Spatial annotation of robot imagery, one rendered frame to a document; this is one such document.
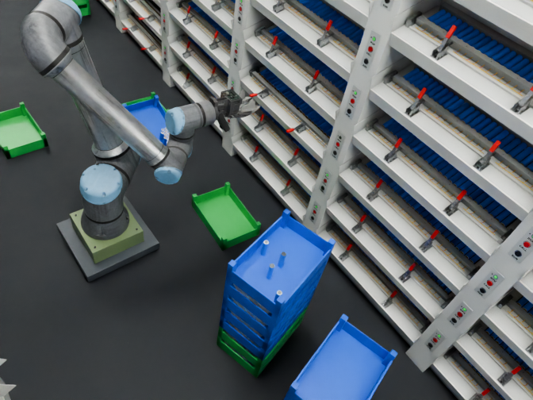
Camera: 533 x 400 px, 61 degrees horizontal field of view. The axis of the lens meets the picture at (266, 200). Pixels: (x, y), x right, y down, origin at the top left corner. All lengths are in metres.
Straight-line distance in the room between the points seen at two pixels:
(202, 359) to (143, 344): 0.23
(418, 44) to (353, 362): 0.98
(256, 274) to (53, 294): 0.90
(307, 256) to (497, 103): 0.71
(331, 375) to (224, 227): 0.93
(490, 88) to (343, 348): 0.88
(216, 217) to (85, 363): 0.85
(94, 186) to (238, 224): 0.72
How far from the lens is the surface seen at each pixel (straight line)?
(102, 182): 1.77
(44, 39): 1.50
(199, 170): 2.39
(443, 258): 1.66
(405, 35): 1.46
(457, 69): 1.38
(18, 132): 2.69
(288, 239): 1.53
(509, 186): 1.40
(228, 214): 2.19
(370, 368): 1.55
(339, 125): 1.70
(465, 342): 1.78
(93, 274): 1.95
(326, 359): 1.52
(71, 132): 2.64
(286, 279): 1.43
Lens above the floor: 1.68
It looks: 47 degrees down
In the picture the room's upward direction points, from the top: 12 degrees clockwise
